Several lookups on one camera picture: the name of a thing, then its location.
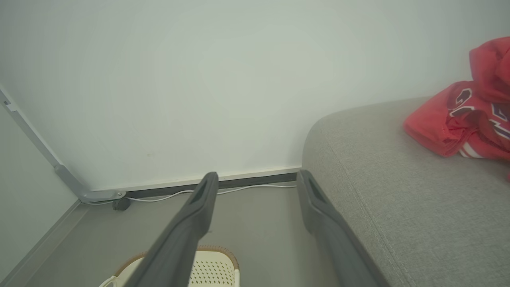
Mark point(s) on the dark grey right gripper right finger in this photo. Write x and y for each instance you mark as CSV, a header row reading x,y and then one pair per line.
x,y
332,239

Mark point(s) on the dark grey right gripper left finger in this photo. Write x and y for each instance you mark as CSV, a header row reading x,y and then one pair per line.
x,y
181,243

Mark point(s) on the red jersey with lettering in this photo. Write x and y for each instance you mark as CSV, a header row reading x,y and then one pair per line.
x,y
474,115

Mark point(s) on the white perforated laundry basket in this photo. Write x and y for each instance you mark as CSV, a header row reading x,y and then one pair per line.
x,y
213,270

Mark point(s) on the black caster wheel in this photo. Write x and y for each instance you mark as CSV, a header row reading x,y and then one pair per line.
x,y
121,204

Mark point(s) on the grey fabric sofa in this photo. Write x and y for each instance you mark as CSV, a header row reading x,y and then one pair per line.
x,y
418,207

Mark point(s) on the grey metal stand leg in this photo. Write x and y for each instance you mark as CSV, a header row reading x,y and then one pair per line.
x,y
48,156

